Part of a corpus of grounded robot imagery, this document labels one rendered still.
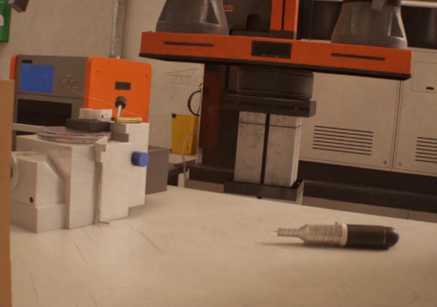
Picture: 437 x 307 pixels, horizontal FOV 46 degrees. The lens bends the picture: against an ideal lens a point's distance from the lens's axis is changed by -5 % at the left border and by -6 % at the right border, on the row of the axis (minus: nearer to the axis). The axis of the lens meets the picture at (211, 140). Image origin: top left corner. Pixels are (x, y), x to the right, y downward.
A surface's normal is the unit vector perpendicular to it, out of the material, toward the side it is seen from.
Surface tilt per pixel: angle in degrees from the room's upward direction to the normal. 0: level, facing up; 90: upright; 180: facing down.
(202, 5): 72
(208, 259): 0
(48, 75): 90
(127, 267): 0
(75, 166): 90
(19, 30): 90
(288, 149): 90
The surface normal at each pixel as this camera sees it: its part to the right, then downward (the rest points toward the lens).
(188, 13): -0.07, -0.22
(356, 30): -0.51, -0.26
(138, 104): 0.93, 0.11
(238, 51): -0.26, 0.07
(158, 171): 0.83, 0.12
